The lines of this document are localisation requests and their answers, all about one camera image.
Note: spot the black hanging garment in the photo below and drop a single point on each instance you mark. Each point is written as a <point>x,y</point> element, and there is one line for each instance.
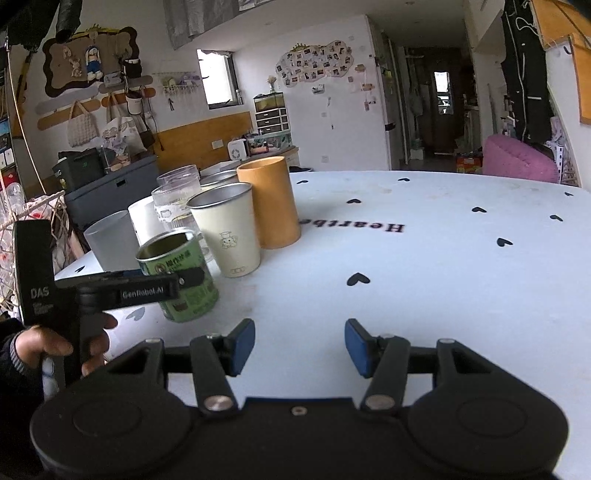
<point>524,83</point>

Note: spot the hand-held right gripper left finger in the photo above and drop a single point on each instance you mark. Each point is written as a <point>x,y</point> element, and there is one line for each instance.
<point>242,347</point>

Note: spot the silver metal cup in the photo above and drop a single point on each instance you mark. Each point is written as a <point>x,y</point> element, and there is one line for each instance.
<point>221,177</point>

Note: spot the brown wall board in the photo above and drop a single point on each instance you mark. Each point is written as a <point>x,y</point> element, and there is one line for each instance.
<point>64,64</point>

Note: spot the clear glass cup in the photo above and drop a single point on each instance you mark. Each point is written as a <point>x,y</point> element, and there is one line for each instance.
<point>178,194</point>

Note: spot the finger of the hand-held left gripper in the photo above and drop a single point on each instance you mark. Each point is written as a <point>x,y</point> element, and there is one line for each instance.
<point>191,277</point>

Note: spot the person's left hand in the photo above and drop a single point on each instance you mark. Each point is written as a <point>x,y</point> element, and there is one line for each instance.
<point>44,344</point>

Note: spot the small white appliance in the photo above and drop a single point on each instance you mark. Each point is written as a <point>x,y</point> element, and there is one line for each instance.
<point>237,150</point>

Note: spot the black and green bin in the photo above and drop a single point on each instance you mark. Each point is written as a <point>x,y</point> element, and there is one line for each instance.
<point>78,168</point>

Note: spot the orange wall board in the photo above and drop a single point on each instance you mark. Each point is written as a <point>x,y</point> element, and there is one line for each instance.
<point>561,23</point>

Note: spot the glass fish tank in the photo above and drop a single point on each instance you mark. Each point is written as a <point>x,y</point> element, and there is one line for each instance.
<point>268,101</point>

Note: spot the white knitted tote bag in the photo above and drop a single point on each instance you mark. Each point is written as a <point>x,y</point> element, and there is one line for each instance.
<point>82,131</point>

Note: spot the grey storage box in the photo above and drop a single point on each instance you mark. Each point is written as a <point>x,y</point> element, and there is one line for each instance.
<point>124,189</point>

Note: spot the window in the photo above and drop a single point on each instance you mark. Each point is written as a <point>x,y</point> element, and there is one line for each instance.
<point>217,81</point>

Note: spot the white plastic cup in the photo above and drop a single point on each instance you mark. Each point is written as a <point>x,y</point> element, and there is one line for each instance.
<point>144,220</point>

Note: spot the cloud shaped photo collage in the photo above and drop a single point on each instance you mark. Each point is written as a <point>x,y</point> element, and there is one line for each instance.
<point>314,62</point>

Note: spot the white drawer unit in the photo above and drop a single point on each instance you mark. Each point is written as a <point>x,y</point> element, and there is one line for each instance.
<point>271,121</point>

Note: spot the cream metal cup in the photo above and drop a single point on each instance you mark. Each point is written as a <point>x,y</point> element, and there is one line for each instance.
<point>231,230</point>

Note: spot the tan cylindrical cup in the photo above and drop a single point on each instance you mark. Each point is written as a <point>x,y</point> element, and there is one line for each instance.
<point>272,198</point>

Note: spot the printed canvas tote bag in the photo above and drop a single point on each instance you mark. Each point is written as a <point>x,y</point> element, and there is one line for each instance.
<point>121,136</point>

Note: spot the pink bean bag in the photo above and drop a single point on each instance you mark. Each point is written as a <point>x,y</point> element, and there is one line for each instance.
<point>517,159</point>

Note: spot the dark wooden door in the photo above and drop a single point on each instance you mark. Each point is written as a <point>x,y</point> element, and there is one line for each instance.
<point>442,120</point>

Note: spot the green tin can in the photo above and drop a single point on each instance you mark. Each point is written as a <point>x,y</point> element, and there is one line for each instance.
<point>194,300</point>

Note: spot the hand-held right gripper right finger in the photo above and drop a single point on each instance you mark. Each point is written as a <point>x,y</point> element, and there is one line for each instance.
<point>358,347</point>

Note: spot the white heart print tablecloth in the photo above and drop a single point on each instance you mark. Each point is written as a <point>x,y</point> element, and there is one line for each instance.
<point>438,286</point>

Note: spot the grey translucent cup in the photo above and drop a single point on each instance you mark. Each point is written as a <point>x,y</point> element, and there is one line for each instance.
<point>113,244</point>

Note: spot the person's left forearm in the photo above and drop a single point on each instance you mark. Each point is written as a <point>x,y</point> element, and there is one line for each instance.
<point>10,397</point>

